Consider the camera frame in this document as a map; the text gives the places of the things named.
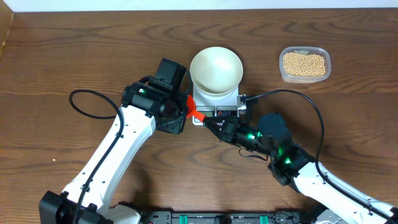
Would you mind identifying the red plastic measuring scoop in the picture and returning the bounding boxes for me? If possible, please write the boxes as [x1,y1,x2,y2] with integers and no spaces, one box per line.
[186,95,206,122]

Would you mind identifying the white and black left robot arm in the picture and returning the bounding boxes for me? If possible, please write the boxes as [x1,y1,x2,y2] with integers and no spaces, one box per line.
[39,58,189,223]

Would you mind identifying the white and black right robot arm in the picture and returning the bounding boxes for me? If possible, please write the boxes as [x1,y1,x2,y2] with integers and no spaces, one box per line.
[203,113,397,223]

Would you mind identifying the white digital kitchen scale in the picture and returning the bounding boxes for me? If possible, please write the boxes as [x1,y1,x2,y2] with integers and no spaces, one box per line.
[193,86,239,116]

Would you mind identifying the white ceramic bowl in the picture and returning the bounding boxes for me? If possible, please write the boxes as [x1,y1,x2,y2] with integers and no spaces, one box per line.
[189,47,243,96]

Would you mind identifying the clear plastic container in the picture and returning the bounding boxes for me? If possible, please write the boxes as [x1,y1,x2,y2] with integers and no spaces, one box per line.
[279,47,331,84]

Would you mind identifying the yellow soybeans in container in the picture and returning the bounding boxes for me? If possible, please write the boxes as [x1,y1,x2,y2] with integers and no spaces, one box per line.
[282,52,326,77]

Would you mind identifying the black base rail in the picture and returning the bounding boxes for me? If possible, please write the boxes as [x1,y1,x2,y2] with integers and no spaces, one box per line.
[139,211,303,224]

